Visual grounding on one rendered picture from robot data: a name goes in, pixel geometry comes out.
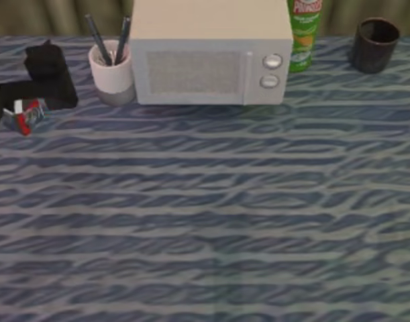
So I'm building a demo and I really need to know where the white microwave door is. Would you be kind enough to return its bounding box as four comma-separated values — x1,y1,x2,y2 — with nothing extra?
136,39,254,106

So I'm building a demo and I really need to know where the silver microwave knob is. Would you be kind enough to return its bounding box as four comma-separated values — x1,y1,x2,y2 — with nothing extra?
262,53,284,71
259,73,280,90

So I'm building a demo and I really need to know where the white microwave oven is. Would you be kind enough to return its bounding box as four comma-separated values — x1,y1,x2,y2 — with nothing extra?
129,0,295,107

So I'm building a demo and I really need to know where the blue patterned tablecloth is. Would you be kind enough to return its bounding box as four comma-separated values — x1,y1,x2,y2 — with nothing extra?
0,33,410,322

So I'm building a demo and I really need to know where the white and grey pen cup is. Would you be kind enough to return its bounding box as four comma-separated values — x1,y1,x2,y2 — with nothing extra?
87,39,137,107

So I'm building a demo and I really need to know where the dark pen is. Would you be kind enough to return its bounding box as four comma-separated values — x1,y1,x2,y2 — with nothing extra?
114,15,132,66
84,13,113,66

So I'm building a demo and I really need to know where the green chips can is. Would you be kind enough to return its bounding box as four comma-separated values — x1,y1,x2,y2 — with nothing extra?
287,0,324,74

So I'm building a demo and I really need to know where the black shoe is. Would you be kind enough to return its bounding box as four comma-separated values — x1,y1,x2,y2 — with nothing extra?
0,39,79,111

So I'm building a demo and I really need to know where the red and silver packet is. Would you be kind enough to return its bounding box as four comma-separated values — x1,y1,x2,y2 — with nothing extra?
2,97,48,137

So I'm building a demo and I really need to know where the dark brown cup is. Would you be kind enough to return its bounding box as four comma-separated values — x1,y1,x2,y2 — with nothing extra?
353,17,401,75

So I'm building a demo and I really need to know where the white microwave door handle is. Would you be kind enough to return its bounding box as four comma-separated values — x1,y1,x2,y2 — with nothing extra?
246,50,255,103

